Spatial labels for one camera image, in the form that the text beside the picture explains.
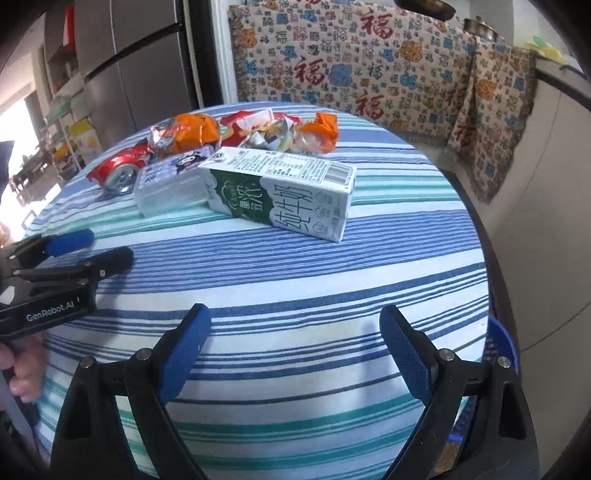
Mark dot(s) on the green yellow plastic item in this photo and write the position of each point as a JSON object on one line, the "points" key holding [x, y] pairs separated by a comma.
{"points": [[549, 50]]}

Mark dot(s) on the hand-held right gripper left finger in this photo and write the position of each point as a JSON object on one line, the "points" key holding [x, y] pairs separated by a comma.
{"points": [[184, 353]]}

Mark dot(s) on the clear plastic box cartoon label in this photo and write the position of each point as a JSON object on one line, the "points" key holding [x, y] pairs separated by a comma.
{"points": [[161, 194]]}

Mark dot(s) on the pale snack wrapper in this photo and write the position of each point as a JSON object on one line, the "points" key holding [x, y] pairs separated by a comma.
{"points": [[272, 138]]}

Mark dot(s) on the dark pan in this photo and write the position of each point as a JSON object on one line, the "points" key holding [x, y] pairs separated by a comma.
{"points": [[425, 7]]}

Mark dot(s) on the blue green striped tablecloth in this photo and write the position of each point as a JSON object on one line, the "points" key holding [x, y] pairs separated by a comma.
{"points": [[277, 277]]}

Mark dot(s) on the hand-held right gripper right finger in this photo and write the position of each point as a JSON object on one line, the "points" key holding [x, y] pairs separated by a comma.
{"points": [[406, 355]]}

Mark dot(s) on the yellow box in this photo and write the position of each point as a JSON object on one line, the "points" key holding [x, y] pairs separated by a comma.
{"points": [[83, 134]]}

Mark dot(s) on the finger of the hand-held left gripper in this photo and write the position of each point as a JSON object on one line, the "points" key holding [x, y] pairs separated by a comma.
{"points": [[69, 242], [111, 261]]}

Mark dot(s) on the storage shelf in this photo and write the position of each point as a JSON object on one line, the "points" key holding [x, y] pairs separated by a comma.
{"points": [[60, 120]]}

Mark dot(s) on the blue plastic basket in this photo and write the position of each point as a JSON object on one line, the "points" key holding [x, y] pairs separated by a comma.
{"points": [[501, 337]]}

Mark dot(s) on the printed blanket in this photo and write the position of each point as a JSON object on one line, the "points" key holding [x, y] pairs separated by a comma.
{"points": [[323, 69]]}

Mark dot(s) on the red snack bag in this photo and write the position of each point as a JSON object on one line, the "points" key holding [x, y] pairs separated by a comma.
{"points": [[235, 122]]}

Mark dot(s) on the person's left hand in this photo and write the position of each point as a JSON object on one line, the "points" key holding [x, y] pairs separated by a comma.
{"points": [[25, 369]]}

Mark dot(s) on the metal pot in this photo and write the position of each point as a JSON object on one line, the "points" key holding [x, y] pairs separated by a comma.
{"points": [[480, 27]]}

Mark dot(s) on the small orange wrapper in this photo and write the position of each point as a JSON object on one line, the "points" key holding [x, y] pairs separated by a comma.
{"points": [[323, 127]]}

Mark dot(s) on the grey refrigerator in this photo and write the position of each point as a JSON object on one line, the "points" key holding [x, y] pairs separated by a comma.
{"points": [[138, 69]]}

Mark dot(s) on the crushed red soda can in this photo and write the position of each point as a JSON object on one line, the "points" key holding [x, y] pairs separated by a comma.
{"points": [[115, 168]]}

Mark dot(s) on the orange snack bag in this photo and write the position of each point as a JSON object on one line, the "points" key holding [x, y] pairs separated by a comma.
{"points": [[194, 131]]}

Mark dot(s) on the green and white milk carton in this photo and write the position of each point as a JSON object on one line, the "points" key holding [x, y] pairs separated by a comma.
{"points": [[277, 194]]}

